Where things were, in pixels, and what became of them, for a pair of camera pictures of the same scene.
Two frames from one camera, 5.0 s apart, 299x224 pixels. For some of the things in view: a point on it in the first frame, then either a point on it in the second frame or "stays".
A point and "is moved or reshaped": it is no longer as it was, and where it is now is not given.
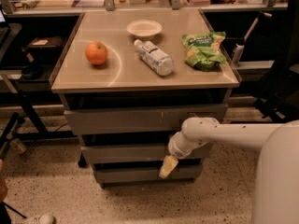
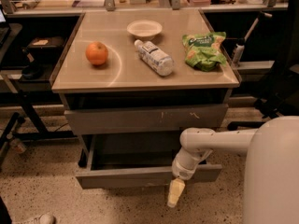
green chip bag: [203, 50] stays
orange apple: [96, 53] stays
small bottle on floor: [18, 146] stays
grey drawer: [135, 151] is moved or reshaped
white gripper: [176, 149] → [182, 172]
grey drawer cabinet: [129, 79] stays
